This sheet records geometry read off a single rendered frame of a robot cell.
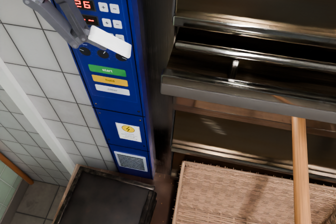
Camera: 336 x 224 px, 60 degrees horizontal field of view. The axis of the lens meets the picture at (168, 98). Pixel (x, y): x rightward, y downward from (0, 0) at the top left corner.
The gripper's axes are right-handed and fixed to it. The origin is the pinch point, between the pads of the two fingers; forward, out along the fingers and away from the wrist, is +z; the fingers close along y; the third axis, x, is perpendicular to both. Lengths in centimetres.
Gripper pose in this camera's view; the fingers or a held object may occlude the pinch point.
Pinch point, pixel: (146, 17)
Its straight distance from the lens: 44.6
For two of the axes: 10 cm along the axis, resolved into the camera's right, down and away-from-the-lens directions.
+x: 0.3, 7.2, -7.0
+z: 8.2, 3.7, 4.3
